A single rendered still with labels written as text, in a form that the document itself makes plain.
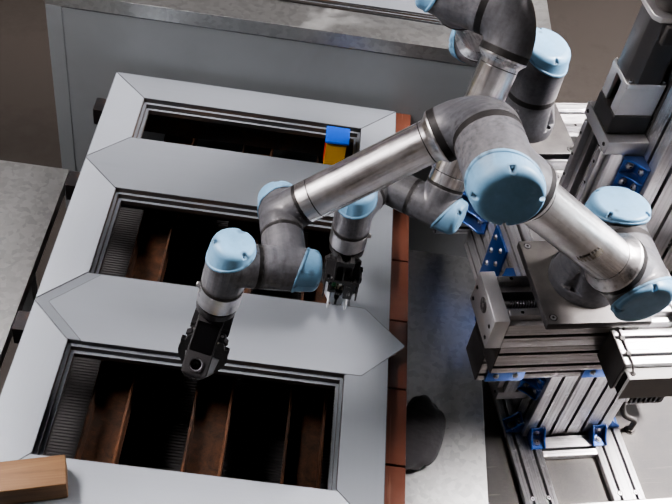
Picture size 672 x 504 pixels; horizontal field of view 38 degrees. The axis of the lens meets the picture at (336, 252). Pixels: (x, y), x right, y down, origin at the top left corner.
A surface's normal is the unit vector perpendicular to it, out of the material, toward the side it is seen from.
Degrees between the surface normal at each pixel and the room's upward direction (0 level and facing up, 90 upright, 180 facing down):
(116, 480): 0
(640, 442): 0
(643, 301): 95
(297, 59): 90
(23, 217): 0
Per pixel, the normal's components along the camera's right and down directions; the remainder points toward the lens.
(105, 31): -0.06, 0.73
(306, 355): 0.12, -0.67
